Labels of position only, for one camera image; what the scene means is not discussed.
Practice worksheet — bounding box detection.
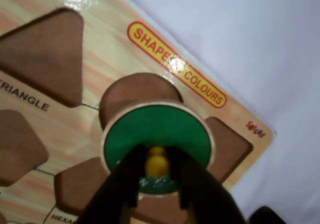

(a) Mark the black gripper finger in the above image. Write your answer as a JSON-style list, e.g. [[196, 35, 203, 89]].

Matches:
[[78, 146, 149, 224], [166, 146, 248, 224]]

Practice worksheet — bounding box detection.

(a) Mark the green circle piece yellow pin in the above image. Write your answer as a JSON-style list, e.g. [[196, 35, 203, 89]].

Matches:
[[100, 101, 216, 199]]

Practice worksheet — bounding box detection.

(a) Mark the wooden shapes puzzle board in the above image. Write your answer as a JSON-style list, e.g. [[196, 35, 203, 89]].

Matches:
[[0, 0, 275, 224]]

